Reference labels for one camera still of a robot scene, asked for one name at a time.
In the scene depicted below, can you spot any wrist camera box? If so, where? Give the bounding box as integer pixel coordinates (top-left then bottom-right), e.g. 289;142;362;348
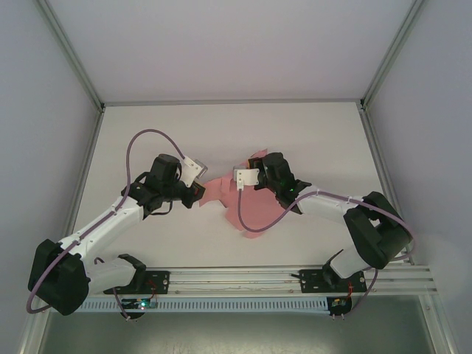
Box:
180;156;209;187
233;167;261;192

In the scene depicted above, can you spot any grey metal panel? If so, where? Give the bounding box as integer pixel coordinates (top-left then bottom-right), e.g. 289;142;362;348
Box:
36;294;453;354

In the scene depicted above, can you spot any pink paper box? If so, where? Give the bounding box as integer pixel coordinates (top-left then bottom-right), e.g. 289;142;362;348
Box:
198;148;289;241

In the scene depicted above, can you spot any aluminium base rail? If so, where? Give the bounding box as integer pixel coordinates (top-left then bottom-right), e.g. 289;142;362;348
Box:
88;263;438;296

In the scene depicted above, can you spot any white slotted cable duct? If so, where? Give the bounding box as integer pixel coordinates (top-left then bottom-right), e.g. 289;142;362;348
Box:
79;296;330;315

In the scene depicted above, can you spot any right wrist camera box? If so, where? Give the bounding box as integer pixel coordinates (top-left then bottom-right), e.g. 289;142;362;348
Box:
233;167;261;192

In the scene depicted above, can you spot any aluminium lower frame bar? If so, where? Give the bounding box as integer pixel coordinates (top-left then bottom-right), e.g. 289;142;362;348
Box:
20;313;49;354
420;293;459;354

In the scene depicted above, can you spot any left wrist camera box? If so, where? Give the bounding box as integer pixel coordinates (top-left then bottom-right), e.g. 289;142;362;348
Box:
180;156;209;187

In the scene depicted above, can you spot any aluminium frame post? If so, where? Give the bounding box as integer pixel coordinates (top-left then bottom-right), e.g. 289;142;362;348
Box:
35;0;106;111
359;0;428;111

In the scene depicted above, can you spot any aluminium table side rail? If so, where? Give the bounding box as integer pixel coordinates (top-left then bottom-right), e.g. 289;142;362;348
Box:
359;107;412;265
63;108;106;249

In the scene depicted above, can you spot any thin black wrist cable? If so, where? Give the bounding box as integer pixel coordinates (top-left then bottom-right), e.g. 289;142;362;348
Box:
146;200;175;219

